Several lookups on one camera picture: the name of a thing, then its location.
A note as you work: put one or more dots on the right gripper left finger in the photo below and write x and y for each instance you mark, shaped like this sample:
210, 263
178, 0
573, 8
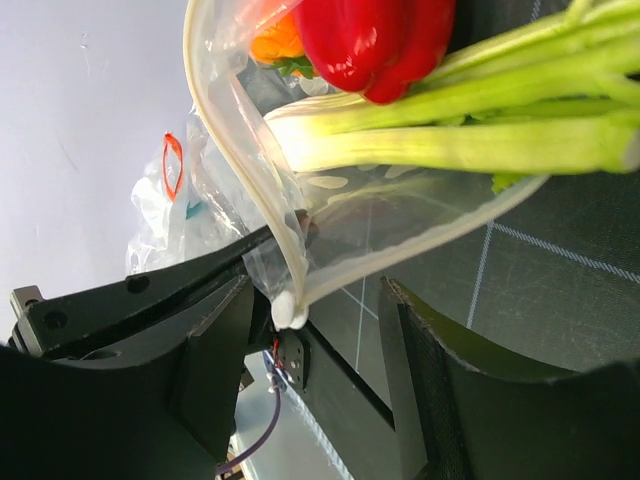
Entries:
157, 406

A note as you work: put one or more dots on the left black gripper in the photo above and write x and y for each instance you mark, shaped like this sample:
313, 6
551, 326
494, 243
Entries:
74, 325

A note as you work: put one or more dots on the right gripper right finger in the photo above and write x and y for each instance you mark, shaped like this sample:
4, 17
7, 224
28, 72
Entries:
465, 407

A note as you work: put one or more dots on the clear polka dot zip bag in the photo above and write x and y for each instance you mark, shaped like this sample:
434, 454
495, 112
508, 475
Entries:
331, 228

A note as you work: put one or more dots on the green celery stalk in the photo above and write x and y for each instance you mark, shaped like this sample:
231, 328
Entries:
556, 96

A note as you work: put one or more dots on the red tomato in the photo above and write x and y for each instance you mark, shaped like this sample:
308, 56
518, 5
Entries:
280, 48

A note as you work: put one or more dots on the red bell pepper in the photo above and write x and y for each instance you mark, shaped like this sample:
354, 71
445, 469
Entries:
377, 49

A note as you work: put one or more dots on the clear bag orange zipper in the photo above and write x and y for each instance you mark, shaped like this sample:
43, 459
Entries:
189, 202

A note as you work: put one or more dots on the slotted cable duct rail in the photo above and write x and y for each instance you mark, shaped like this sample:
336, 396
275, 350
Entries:
322, 439

